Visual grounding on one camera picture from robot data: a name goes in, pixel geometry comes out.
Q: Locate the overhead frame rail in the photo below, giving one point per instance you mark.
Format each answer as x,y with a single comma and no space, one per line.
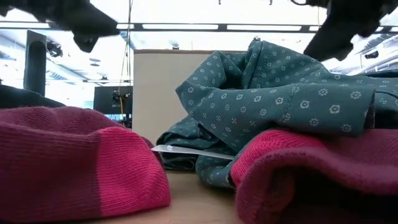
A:
248,27

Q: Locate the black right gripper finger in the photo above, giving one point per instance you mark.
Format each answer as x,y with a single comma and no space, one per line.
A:
331,43

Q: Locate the black upright post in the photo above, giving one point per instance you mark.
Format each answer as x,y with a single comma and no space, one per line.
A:
34,68

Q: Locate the beige cardboard box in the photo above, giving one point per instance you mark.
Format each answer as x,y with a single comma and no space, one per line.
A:
155,93

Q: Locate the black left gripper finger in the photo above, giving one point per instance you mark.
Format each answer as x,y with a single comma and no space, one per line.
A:
93,26

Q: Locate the teal flower-print shirt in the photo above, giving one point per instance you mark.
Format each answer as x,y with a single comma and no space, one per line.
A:
264,93

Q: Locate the long white paper tag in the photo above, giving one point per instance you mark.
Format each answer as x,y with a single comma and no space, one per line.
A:
186,151

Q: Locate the black background cabinet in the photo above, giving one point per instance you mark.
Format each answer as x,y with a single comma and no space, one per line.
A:
105,99

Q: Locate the black garment with white print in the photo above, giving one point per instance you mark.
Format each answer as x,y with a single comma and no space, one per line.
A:
21,98

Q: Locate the dark red sock bright toe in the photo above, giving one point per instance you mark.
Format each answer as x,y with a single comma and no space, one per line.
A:
62,161
311,174

